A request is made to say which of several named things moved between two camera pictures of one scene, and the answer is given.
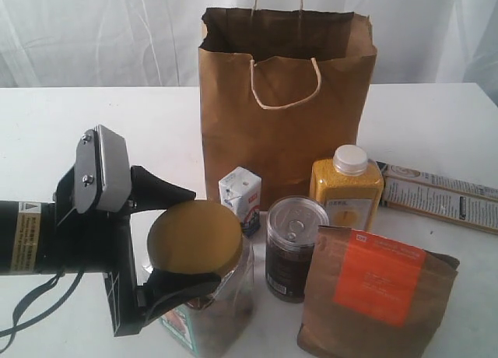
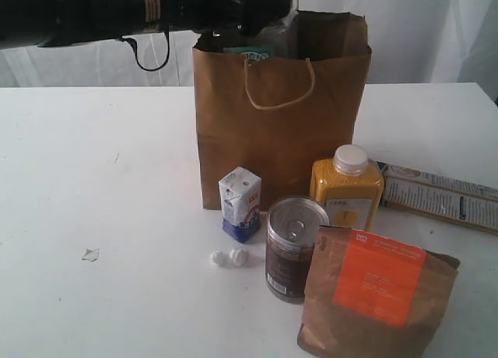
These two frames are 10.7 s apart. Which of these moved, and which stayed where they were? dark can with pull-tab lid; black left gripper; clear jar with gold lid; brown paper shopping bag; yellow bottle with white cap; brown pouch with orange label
Moved: black left gripper; clear jar with gold lid
Stayed: yellow bottle with white cap; brown paper shopping bag; dark can with pull-tab lid; brown pouch with orange label
